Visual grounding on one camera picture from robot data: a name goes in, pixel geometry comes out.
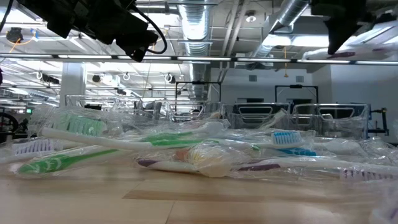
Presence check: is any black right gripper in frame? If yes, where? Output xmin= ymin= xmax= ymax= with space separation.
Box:
xmin=310 ymin=0 xmax=374 ymax=56

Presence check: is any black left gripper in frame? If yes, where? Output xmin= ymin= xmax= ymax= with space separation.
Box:
xmin=73 ymin=0 xmax=160 ymax=63

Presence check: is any purple white toothbrush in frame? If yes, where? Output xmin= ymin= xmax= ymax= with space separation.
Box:
xmin=0 ymin=138 xmax=65 ymax=164
xmin=136 ymin=157 xmax=200 ymax=174
xmin=302 ymin=43 xmax=398 ymax=62
xmin=238 ymin=156 xmax=398 ymax=183

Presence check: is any green white toothbrush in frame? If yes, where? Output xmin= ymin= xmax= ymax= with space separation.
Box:
xmin=141 ymin=121 xmax=224 ymax=141
xmin=17 ymin=147 xmax=121 ymax=175
xmin=40 ymin=111 xmax=261 ymax=152
xmin=257 ymin=108 xmax=289 ymax=130

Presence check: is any bright ceiling light panel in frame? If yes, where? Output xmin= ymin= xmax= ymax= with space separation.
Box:
xmin=262 ymin=33 xmax=330 ymax=48

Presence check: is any clear plastic bin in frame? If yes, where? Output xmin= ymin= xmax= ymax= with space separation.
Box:
xmin=63 ymin=94 xmax=142 ymax=114
xmin=161 ymin=99 xmax=223 ymax=122
xmin=221 ymin=101 xmax=291 ymax=130
xmin=290 ymin=103 xmax=370 ymax=139

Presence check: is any horizontal light bar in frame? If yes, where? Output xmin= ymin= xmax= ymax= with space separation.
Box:
xmin=0 ymin=53 xmax=398 ymax=65

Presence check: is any white square column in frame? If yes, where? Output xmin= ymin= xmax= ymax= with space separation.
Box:
xmin=60 ymin=61 xmax=87 ymax=104

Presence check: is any round ceiling fixture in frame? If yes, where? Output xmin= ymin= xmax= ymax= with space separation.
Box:
xmin=244 ymin=9 xmax=257 ymax=23

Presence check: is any blue white wrapped toothbrush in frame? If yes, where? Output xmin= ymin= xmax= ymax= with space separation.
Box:
xmin=278 ymin=147 xmax=318 ymax=157
xmin=217 ymin=130 xmax=305 ymax=150

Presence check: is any black wheel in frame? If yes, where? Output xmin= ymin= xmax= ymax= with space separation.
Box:
xmin=0 ymin=111 xmax=20 ymax=133

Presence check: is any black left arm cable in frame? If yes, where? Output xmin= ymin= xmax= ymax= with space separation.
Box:
xmin=129 ymin=2 xmax=169 ymax=56

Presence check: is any slanted silver air duct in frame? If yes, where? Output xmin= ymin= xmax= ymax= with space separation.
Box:
xmin=248 ymin=0 xmax=315 ymax=71

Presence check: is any round silver air duct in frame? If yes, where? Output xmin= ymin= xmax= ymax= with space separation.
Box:
xmin=177 ymin=0 xmax=213 ymax=101

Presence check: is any yellow hanging cord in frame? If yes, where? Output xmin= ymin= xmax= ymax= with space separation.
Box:
xmin=282 ymin=45 xmax=289 ymax=78

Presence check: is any black stand frame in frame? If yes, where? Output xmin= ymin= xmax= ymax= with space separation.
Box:
xmin=274 ymin=83 xmax=319 ymax=104

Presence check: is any black ceiling cable reel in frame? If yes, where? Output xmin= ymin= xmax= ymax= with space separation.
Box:
xmin=6 ymin=27 xmax=24 ymax=44

